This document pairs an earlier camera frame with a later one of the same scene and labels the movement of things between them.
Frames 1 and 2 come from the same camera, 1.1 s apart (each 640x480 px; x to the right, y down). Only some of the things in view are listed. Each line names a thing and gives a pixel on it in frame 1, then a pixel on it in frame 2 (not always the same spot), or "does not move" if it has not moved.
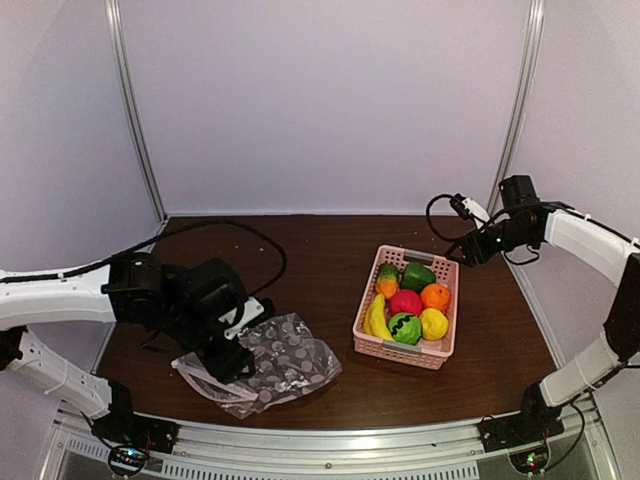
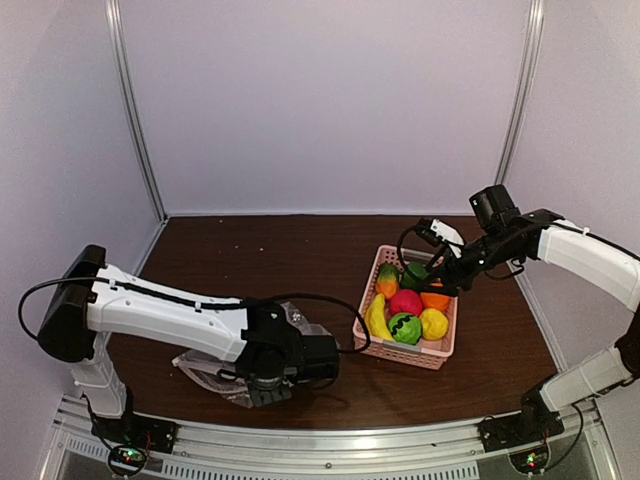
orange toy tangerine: [435, 296] does not move
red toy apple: [405, 301] does not move
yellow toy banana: [376, 321] does not move
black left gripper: [225, 367] -> [266, 397]
